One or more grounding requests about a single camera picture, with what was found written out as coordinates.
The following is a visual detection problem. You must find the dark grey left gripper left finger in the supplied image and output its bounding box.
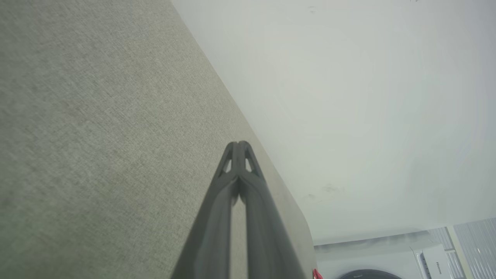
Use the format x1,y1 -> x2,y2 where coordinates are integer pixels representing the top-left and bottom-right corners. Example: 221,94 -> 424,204
170,141 -> 239,279

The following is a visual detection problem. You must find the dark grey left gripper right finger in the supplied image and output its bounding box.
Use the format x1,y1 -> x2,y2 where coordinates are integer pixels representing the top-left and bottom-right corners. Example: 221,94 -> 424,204
238,141 -> 307,279

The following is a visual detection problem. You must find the white washing machine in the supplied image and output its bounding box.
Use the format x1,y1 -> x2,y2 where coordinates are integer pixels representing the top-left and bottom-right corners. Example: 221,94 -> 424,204
314,232 -> 468,279

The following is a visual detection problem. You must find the grey fabric sofa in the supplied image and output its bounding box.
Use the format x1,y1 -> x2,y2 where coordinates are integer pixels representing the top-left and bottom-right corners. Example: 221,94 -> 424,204
0,0 -> 317,279

